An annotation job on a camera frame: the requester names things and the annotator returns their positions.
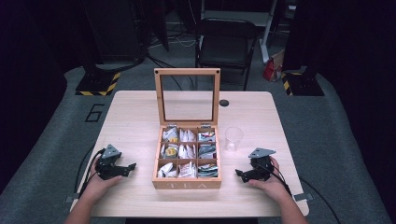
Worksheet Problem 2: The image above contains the bunch of teal tea bags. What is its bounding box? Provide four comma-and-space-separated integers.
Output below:
198, 143, 218, 160
197, 163, 219, 179
197, 130, 217, 143

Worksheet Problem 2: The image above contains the dark curtain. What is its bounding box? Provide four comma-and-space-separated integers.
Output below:
284, 0, 396, 213
0, 0, 68, 194

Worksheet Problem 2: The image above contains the bunch of red print tea bags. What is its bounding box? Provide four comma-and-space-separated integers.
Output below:
177, 161, 197, 179

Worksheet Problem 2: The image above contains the bunch of yellow label tea bags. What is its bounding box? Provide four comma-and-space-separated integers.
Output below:
160, 143, 179, 160

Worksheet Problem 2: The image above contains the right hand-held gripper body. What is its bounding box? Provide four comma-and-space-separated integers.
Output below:
247, 147, 277, 181

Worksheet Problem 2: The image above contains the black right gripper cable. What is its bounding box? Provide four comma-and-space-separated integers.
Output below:
265, 161, 344, 224

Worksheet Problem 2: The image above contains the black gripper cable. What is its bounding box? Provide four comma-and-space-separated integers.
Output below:
74, 147, 106, 199
265, 161, 344, 224

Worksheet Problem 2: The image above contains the black folding chair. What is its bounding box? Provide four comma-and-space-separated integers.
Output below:
194, 17, 262, 91

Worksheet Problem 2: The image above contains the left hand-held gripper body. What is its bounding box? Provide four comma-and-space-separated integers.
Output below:
94, 144, 125, 181

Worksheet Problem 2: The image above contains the white floor cable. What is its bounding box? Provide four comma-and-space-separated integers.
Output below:
148, 32, 198, 50

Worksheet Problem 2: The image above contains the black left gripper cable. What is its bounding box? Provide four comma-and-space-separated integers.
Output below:
74, 147, 106, 199

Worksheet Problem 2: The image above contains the person's left hand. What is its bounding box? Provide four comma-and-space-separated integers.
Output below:
85, 157, 124, 195

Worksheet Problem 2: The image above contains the bunch of white tea bags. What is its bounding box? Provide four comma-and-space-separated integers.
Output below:
179, 128, 197, 143
162, 127, 179, 143
157, 161, 177, 179
178, 144, 197, 160

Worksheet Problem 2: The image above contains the clear plastic cup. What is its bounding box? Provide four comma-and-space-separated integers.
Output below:
224, 126, 245, 152

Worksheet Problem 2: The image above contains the wooden tea box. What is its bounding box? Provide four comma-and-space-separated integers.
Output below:
151, 67, 222, 190

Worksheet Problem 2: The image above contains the black yellow striped stand base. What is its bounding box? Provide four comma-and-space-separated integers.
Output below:
280, 71, 325, 97
75, 69, 121, 97

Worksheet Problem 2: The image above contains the black equipment cabinet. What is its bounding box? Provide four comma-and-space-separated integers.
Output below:
81, 0, 149, 63

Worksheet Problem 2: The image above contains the person's right hand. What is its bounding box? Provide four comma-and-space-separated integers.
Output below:
247, 157, 289, 200

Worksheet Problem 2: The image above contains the red paper bag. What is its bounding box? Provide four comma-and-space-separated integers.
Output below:
262, 49, 285, 83

